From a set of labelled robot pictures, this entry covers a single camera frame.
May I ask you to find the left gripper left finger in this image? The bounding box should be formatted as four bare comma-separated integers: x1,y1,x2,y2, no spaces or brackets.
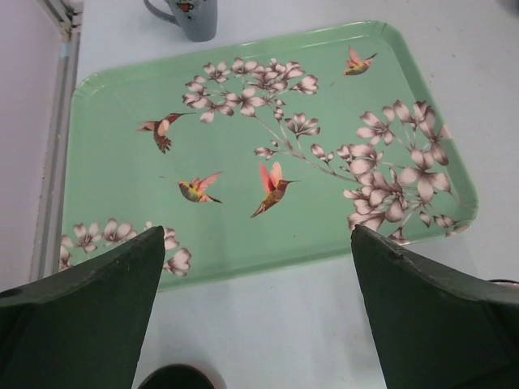
1,226,165,388

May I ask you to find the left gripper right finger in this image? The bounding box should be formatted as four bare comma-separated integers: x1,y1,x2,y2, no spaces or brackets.
351,225,518,388

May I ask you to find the dark brown gold mug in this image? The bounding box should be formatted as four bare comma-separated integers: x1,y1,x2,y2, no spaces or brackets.
137,364,227,389

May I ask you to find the grey tapered mug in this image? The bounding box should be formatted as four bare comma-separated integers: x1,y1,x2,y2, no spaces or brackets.
143,0,218,42

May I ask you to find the lilac mug black handle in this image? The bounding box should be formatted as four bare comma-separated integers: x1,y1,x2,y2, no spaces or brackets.
490,279,519,287

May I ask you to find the green floral serving tray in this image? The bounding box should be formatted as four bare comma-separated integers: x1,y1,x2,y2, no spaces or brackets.
58,21,478,289

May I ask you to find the aluminium frame rail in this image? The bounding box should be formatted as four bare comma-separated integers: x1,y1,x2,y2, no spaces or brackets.
30,1,84,281

